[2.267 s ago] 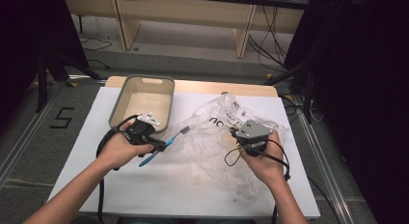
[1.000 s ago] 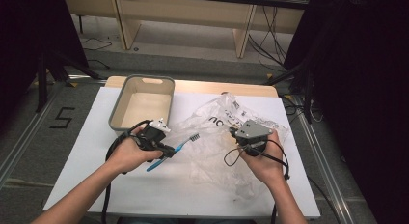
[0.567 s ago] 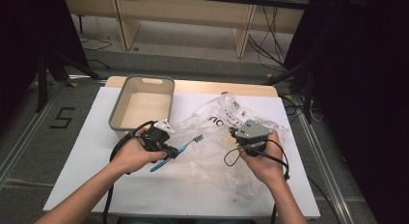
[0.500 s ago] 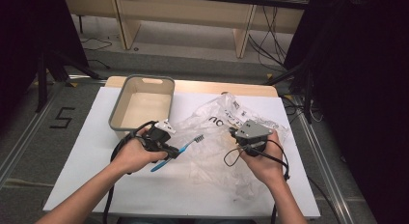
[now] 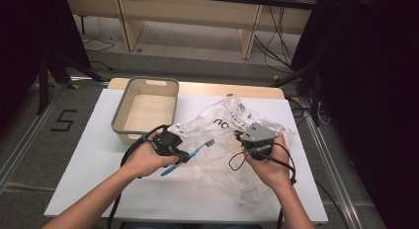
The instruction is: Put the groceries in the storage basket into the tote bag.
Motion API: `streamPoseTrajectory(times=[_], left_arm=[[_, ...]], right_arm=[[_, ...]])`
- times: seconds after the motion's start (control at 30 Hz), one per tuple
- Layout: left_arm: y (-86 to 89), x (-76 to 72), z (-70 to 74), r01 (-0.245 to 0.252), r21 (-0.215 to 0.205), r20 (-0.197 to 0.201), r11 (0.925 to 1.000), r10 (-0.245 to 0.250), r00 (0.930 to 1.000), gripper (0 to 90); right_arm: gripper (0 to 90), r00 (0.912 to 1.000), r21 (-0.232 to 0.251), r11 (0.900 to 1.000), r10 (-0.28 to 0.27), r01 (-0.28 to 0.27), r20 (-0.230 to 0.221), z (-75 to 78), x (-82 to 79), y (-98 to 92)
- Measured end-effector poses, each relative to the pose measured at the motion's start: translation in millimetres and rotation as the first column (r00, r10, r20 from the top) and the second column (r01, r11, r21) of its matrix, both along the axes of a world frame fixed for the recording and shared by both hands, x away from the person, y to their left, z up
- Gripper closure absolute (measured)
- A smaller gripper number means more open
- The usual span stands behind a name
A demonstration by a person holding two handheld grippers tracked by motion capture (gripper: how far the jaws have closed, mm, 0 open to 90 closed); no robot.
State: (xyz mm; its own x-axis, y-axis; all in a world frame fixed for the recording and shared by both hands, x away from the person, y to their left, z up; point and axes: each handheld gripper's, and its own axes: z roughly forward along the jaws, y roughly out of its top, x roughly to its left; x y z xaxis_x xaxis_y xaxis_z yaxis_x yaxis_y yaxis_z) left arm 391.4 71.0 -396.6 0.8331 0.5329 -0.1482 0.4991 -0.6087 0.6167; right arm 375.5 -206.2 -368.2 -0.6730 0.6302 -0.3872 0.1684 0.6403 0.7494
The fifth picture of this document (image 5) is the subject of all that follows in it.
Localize black curtain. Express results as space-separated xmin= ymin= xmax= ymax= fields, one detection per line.
xmin=0 ymin=0 xmax=92 ymax=128
xmin=291 ymin=0 xmax=419 ymax=229

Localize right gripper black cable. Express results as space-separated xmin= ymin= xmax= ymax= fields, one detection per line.
xmin=227 ymin=146 xmax=345 ymax=229

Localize light wooden desk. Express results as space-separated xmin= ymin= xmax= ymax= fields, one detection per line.
xmin=63 ymin=0 xmax=320 ymax=60

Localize clear printed plastic bag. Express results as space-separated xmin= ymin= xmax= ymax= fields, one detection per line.
xmin=171 ymin=94 xmax=296 ymax=205

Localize blue toothbrush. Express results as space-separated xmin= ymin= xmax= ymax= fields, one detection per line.
xmin=160 ymin=138 xmax=215 ymax=178

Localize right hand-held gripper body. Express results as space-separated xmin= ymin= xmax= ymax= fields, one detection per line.
xmin=238 ymin=122 xmax=281 ymax=162

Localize thin black floor cable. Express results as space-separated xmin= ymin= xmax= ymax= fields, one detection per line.
xmin=82 ymin=38 xmax=117 ymax=72

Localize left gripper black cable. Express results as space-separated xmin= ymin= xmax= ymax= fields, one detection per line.
xmin=107 ymin=123 xmax=172 ymax=229

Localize tangled cables beside table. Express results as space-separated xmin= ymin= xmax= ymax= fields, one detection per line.
xmin=289 ymin=97 xmax=332 ymax=126

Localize person's right hand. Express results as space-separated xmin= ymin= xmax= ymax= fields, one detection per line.
xmin=245 ymin=133 xmax=296 ymax=192

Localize beige basin with grey rim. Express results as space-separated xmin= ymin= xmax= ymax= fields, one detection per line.
xmin=111 ymin=76 xmax=181 ymax=146

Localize white board sheet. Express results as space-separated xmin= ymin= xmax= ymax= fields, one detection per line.
xmin=43 ymin=88 xmax=330 ymax=223

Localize bundle of black hanging cables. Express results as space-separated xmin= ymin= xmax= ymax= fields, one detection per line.
xmin=253 ymin=5 xmax=295 ymax=71

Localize metal floor rail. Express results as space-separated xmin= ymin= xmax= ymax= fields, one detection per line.
xmin=300 ymin=97 xmax=365 ymax=229
xmin=0 ymin=84 xmax=72 ymax=194

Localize black metal stand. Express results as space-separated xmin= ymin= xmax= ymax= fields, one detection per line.
xmin=35 ymin=50 xmax=104 ymax=116
xmin=271 ymin=62 xmax=323 ymax=126

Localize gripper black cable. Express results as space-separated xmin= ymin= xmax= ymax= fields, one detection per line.
xmin=227 ymin=146 xmax=345 ymax=229
xmin=107 ymin=123 xmax=172 ymax=229

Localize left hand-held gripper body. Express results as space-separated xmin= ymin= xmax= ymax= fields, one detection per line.
xmin=151 ymin=122 xmax=190 ymax=158

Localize person's left hand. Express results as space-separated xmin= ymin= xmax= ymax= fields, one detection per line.
xmin=120 ymin=131 xmax=181 ymax=180

